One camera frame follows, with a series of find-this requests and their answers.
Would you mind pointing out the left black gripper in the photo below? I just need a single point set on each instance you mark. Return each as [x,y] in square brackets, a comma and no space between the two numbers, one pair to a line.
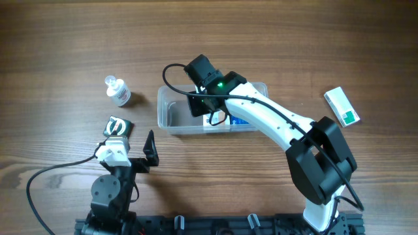
[136,164]

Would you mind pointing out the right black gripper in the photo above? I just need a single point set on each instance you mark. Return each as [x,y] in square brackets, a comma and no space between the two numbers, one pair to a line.
[195,108]

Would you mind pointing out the white Hansaplast plaster box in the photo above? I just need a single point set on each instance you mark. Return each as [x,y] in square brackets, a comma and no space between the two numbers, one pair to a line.
[219,117]

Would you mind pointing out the blue Vicks lozenge box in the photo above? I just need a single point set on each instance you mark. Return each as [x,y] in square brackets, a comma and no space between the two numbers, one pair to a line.
[237,121]

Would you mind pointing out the white calamine lotion bottle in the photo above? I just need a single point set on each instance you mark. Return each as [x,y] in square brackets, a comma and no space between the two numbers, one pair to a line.
[117,90]

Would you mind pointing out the white green Panadol box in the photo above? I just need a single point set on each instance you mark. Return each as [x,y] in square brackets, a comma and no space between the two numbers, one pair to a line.
[341,107]

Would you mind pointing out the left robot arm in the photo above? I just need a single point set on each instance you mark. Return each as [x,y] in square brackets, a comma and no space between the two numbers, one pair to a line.
[112,192]

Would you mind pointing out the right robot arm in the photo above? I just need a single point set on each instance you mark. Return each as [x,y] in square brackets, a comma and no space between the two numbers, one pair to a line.
[319,159]

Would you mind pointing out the clear plastic container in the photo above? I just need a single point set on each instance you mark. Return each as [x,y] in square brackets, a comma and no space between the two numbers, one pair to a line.
[174,116]

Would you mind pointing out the green square tin box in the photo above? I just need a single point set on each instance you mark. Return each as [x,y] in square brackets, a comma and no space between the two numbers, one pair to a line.
[118,126]

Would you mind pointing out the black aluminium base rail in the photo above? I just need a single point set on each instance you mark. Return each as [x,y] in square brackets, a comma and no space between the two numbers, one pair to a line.
[279,224]

